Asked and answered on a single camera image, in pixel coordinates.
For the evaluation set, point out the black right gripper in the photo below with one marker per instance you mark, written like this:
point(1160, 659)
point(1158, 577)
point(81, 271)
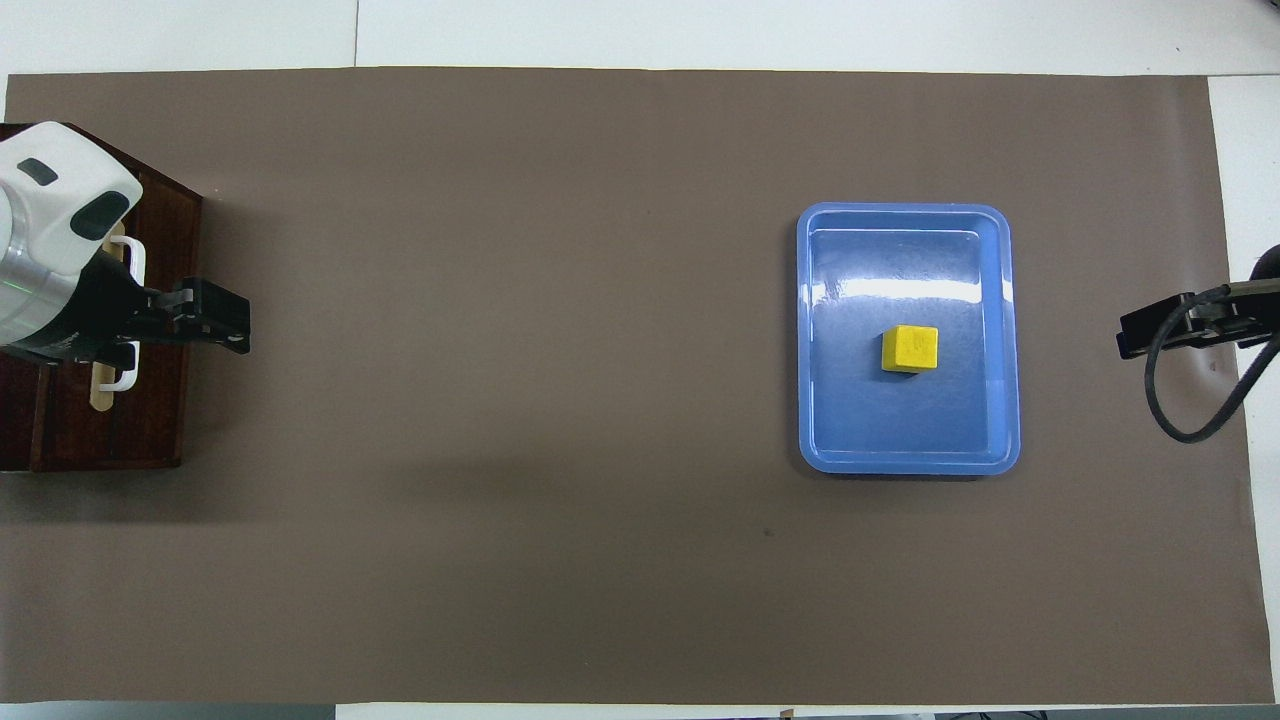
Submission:
point(1225, 315)

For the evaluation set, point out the brown table mat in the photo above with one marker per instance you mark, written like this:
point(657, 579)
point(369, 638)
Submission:
point(520, 400)

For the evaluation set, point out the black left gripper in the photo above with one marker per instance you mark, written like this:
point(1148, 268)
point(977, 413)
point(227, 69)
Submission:
point(105, 310)

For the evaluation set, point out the blue plastic tray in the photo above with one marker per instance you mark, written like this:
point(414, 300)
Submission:
point(905, 420)

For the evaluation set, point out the dark wooden cabinet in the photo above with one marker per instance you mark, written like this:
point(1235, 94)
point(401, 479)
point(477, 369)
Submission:
point(20, 410)

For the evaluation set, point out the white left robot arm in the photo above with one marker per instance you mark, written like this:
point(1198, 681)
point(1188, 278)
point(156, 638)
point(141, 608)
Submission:
point(55, 220)

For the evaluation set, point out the yellow cube block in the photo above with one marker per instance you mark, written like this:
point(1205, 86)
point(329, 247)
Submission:
point(909, 348)

